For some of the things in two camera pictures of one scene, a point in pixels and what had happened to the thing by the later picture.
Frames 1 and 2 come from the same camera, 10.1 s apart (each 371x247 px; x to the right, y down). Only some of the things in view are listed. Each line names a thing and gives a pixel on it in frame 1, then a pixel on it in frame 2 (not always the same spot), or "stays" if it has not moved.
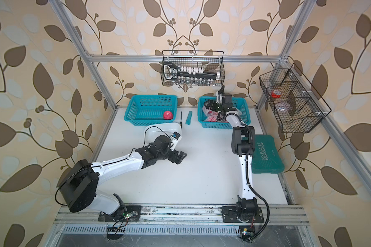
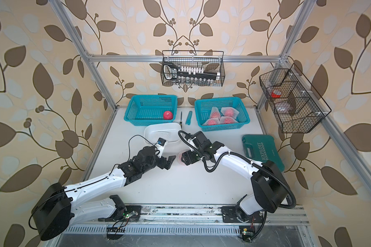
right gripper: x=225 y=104 -> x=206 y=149
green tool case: x=266 y=158 stays
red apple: x=168 y=115 stays
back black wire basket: x=192 y=68 stays
